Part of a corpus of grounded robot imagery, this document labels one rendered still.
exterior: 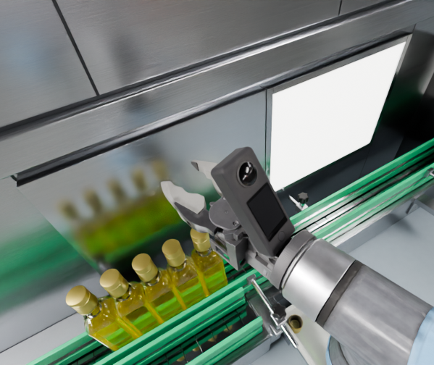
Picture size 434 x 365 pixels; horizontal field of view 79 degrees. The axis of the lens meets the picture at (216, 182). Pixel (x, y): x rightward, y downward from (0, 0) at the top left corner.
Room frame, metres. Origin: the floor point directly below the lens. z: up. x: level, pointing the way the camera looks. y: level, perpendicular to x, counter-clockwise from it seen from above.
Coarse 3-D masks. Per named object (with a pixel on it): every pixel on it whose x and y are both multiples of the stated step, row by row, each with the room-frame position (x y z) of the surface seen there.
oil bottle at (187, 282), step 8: (168, 264) 0.28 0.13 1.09; (192, 264) 0.27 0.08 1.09; (168, 272) 0.27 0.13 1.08; (176, 272) 0.26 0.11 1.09; (184, 272) 0.25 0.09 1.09; (192, 272) 0.26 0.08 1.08; (176, 280) 0.24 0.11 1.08; (184, 280) 0.25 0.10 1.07; (192, 280) 0.25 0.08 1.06; (200, 280) 0.26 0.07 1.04; (176, 288) 0.24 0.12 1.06; (184, 288) 0.24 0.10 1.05; (192, 288) 0.25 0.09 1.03; (200, 288) 0.25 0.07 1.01; (184, 296) 0.24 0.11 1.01; (192, 296) 0.25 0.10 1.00; (200, 296) 0.25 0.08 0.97; (184, 304) 0.24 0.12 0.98; (192, 304) 0.24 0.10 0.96
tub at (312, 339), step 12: (288, 312) 0.23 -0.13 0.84; (300, 312) 0.24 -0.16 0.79; (312, 324) 0.21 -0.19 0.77; (300, 336) 0.19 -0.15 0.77; (312, 336) 0.18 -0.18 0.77; (324, 336) 0.18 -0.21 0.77; (300, 348) 0.15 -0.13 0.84; (312, 348) 0.16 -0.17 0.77; (324, 348) 0.15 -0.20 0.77; (312, 360) 0.12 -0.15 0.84; (324, 360) 0.13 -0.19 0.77
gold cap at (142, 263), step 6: (138, 258) 0.26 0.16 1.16; (144, 258) 0.26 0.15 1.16; (150, 258) 0.26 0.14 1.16; (132, 264) 0.25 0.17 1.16; (138, 264) 0.25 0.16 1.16; (144, 264) 0.24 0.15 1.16; (150, 264) 0.25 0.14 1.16; (138, 270) 0.24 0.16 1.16; (144, 270) 0.24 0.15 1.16; (150, 270) 0.24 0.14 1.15; (156, 270) 0.25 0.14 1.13; (138, 276) 0.25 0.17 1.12; (144, 276) 0.24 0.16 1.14; (150, 276) 0.24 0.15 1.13
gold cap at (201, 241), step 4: (192, 228) 0.30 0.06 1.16; (192, 232) 0.29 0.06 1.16; (196, 232) 0.29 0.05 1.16; (200, 232) 0.29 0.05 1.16; (208, 232) 0.29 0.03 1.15; (192, 236) 0.29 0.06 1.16; (196, 236) 0.28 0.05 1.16; (200, 236) 0.28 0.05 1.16; (204, 236) 0.28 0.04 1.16; (208, 236) 0.29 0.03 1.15; (196, 240) 0.28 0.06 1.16; (200, 240) 0.28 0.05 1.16; (204, 240) 0.28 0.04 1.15; (208, 240) 0.29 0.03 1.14; (196, 244) 0.28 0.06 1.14; (200, 244) 0.28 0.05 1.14; (204, 244) 0.28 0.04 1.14; (208, 244) 0.28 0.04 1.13; (196, 248) 0.28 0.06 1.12; (200, 248) 0.28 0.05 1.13; (204, 248) 0.28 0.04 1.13; (208, 248) 0.28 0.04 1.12
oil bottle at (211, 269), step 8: (192, 256) 0.29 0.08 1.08; (200, 256) 0.28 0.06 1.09; (208, 256) 0.28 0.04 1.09; (216, 256) 0.28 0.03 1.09; (200, 264) 0.27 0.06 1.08; (208, 264) 0.27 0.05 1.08; (216, 264) 0.27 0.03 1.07; (200, 272) 0.26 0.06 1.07; (208, 272) 0.26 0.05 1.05; (216, 272) 0.27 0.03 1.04; (224, 272) 0.28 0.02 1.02; (208, 280) 0.26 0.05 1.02; (216, 280) 0.27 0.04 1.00; (224, 280) 0.28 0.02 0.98; (208, 288) 0.26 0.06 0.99; (216, 288) 0.27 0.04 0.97
